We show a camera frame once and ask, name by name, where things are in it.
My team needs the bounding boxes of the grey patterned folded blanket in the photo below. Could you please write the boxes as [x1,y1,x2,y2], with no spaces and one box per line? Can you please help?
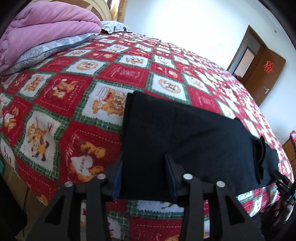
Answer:
[1,33,98,75]

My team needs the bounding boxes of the red patchwork teddy bedspread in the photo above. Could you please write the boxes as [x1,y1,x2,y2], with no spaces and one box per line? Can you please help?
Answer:
[1,33,294,240]

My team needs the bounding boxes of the pink folded quilt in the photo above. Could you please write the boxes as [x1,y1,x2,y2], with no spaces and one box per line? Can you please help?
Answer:
[1,1,101,73]

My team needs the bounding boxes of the brown wooden door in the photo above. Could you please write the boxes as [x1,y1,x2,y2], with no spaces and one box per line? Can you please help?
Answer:
[227,26,286,106]

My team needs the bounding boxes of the window with yellow curtain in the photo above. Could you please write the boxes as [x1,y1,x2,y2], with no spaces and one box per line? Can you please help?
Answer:
[106,0,128,23]

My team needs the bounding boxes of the cream wooden headboard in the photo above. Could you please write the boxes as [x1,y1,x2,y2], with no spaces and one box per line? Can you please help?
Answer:
[30,0,113,22]

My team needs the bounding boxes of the person right hand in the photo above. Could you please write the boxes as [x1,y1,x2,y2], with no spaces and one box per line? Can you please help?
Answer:
[264,199,293,221]

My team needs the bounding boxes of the red door decoration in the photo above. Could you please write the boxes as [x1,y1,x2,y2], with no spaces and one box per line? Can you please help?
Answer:
[263,60,274,74]

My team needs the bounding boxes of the black pants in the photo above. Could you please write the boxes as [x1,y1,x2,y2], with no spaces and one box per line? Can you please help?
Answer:
[121,91,278,201]

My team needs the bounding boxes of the grey floral pillow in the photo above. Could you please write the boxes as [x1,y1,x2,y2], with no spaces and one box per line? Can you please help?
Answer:
[101,21,132,34]

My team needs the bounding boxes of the brown wooden cabinet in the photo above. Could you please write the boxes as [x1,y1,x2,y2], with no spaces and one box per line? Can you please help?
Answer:
[282,131,296,174]

